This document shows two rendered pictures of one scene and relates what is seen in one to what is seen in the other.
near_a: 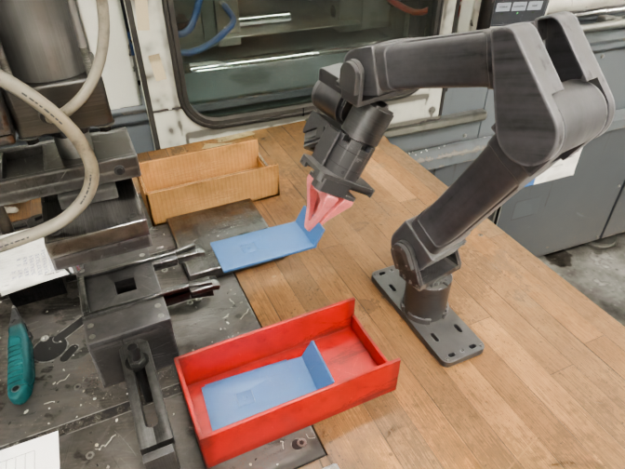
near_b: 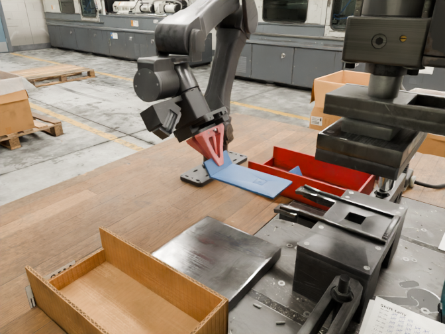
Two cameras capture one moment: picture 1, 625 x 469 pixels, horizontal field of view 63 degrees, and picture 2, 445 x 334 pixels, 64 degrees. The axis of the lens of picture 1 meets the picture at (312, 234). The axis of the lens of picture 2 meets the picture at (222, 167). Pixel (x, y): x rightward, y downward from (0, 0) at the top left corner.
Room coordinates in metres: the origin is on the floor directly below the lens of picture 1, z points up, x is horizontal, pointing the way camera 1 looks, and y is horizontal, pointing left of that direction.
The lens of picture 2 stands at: (0.90, 0.57, 1.29)
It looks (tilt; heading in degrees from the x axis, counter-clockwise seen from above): 25 degrees down; 242
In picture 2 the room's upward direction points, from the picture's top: straight up
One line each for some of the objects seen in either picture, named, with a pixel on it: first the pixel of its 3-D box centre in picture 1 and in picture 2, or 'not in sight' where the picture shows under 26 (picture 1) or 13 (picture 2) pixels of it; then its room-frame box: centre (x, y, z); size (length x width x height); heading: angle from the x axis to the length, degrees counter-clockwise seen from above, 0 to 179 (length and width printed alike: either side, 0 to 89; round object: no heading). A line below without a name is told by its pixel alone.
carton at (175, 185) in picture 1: (207, 180); (121, 306); (0.86, 0.21, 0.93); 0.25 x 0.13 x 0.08; 115
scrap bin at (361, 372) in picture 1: (287, 373); (308, 177); (0.40, 0.03, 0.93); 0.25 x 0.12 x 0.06; 115
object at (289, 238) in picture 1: (267, 236); (246, 171); (0.58, 0.07, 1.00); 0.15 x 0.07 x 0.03; 115
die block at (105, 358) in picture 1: (125, 305); (351, 249); (0.51, 0.26, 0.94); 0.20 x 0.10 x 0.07; 25
